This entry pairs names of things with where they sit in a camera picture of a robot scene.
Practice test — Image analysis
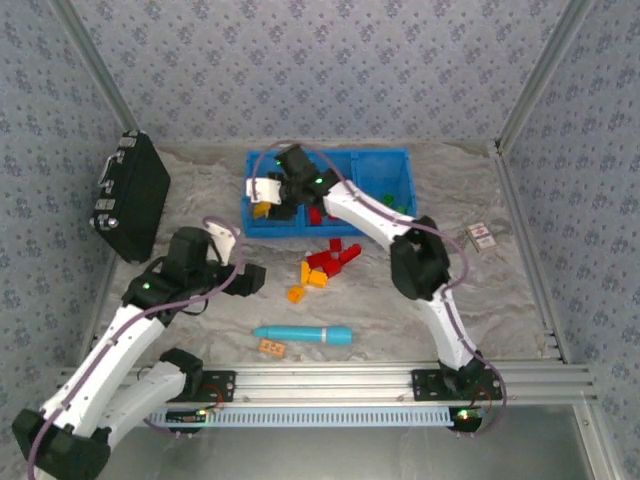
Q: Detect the blue three-compartment bin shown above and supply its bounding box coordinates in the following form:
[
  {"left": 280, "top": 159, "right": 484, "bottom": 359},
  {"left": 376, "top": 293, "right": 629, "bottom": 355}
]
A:
[{"left": 243, "top": 147, "right": 418, "bottom": 240}]

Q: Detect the teal marker pen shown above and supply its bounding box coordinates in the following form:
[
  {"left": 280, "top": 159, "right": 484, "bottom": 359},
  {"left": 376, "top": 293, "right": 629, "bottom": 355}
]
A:
[{"left": 253, "top": 324, "right": 354, "bottom": 348}]

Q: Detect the black hard case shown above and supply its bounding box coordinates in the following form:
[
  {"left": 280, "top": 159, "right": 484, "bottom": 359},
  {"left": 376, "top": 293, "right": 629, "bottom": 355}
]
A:
[{"left": 89, "top": 129, "right": 171, "bottom": 264}]

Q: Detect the small red white card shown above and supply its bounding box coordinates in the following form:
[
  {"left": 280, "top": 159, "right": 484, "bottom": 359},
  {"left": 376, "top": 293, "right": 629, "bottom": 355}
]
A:
[{"left": 465, "top": 222, "right": 499, "bottom": 253}]

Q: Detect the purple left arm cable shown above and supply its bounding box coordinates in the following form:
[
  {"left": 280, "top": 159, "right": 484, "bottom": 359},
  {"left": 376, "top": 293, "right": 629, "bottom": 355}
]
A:
[{"left": 27, "top": 215, "right": 245, "bottom": 480}]

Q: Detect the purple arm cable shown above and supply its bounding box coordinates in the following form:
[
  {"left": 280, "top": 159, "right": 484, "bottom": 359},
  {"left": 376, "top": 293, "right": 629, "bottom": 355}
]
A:
[
  {"left": 27, "top": 215, "right": 245, "bottom": 480},
  {"left": 249, "top": 141, "right": 509, "bottom": 437}
]

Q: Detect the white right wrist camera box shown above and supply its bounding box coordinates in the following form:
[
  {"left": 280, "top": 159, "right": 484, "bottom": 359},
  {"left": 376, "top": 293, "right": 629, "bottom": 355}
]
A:
[{"left": 244, "top": 177, "right": 281, "bottom": 205}]

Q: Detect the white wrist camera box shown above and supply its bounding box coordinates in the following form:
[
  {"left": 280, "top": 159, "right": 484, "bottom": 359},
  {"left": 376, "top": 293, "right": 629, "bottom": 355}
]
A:
[
  {"left": 244, "top": 177, "right": 281, "bottom": 205},
  {"left": 207, "top": 222, "right": 239, "bottom": 266}
]

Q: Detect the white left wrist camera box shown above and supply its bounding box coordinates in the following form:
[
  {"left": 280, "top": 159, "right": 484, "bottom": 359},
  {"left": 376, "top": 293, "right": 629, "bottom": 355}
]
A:
[{"left": 207, "top": 222, "right": 239, "bottom": 266}]

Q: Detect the silver case handle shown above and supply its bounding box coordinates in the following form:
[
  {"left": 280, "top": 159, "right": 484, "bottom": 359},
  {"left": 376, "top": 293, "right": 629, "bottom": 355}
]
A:
[{"left": 98, "top": 151, "right": 125, "bottom": 189}]

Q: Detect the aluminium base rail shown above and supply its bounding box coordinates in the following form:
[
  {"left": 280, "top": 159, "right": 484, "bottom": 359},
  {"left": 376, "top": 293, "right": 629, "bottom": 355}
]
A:
[{"left": 52, "top": 363, "right": 599, "bottom": 407}]

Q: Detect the white slotted cable duct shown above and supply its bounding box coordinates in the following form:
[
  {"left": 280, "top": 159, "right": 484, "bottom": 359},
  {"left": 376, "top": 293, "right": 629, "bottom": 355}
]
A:
[{"left": 149, "top": 405, "right": 454, "bottom": 429}]

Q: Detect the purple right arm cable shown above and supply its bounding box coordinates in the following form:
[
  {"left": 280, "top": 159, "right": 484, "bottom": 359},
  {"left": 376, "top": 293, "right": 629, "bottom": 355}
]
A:
[{"left": 249, "top": 141, "right": 509, "bottom": 437}]

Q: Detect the aluminium frame post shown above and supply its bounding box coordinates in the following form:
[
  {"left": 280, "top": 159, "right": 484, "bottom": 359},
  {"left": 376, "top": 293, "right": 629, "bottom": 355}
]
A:
[
  {"left": 49, "top": 0, "right": 140, "bottom": 132},
  {"left": 494, "top": 0, "right": 596, "bottom": 151}
]

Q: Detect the aluminium frame leg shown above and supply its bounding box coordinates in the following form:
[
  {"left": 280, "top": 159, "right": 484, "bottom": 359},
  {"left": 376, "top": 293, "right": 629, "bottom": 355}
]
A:
[{"left": 572, "top": 403, "right": 621, "bottom": 480}]

